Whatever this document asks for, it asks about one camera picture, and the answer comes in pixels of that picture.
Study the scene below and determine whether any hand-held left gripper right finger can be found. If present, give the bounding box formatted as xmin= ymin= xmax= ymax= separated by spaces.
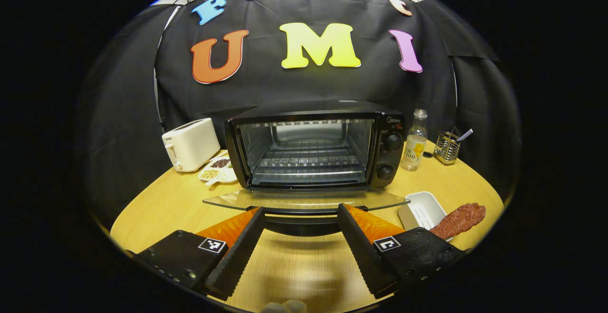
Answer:
xmin=336 ymin=204 xmax=468 ymax=299

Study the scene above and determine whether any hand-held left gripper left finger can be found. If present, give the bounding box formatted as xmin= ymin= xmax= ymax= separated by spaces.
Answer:
xmin=135 ymin=207 xmax=266 ymax=300

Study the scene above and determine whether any black electric oven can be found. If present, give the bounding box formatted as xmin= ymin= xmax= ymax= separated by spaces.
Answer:
xmin=203 ymin=98 xmax=411 ymax=237

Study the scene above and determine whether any red sausage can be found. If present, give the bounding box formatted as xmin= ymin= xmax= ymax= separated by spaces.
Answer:
xmin=429 ymin=203 xmax=487 ymax=240

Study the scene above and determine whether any white rectangular tray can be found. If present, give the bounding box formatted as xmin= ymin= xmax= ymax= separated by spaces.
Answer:
xmin=398 ymin=191 xmax=448 ymax=231

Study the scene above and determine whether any white divided snack dish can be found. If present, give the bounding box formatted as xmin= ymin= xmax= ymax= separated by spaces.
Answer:
xmin=198 ymin=154 xmax=238 ymax=186

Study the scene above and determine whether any clear glass bottle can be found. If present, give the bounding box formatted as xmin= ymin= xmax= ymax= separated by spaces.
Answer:
xmin=400 ymin=109 xmax=428 ymax=172

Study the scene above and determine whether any white toaster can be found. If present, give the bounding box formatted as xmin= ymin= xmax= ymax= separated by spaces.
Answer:
xmin=161 ymin=118 xmax=221 ymax=172

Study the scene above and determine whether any black backdrop cloth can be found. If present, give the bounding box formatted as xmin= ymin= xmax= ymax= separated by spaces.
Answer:
xmin=83 ymin=0 xmax=521 ymax=218

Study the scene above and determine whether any wire mesh utensil holder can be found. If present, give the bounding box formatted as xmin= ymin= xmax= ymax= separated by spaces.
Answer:
xmin=433 ymin=130 xmax=461 ymax=165

